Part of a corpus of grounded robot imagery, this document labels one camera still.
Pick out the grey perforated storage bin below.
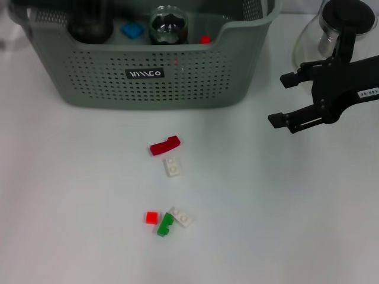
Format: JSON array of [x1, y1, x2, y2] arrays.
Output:
[[6, 0, 281, 112]]

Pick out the green notched brick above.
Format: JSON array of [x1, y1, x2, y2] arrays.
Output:
[[156, 212, 175, 237]]

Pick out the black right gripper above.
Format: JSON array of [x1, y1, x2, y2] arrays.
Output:
[[268, 54, 379, 134]]

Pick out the white two-stud brick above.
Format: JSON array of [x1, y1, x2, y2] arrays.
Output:
[[162, 156, 183, 178], [168, 206, 197, 228]]

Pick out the glass teacup with black base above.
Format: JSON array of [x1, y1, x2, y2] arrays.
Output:
[[149, 5, 189, 45]]

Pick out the blue four-stud brick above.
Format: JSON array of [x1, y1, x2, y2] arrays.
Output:
[[120, 21, 145, 39]]

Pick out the dark red curved brick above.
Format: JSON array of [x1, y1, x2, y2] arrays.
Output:
[[149, 135, 181, 157]]

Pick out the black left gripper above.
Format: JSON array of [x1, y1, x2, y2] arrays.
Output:
[[69, 0, 110, 20]]

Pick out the dark clay teapot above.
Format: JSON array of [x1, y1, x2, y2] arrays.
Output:
[[68, 8, 115, 44]]

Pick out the glass carafe with black handle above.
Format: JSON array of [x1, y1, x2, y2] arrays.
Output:
[[292, 0, 378, 72]]

